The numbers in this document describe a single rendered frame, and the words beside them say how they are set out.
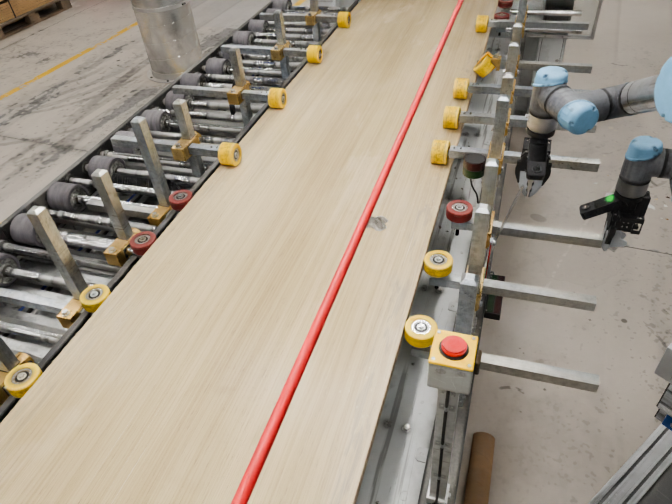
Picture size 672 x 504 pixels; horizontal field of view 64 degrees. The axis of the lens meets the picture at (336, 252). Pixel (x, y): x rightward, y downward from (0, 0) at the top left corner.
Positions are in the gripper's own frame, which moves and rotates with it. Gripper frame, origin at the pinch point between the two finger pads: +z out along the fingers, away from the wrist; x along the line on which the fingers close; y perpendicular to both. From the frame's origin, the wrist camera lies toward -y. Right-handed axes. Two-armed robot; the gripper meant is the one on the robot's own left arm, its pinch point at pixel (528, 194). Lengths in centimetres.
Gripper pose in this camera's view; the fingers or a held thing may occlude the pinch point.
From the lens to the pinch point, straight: 162.0
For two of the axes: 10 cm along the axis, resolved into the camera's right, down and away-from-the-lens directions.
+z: 0.8, 7.3, 6.8
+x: -9.5, -1.6, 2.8
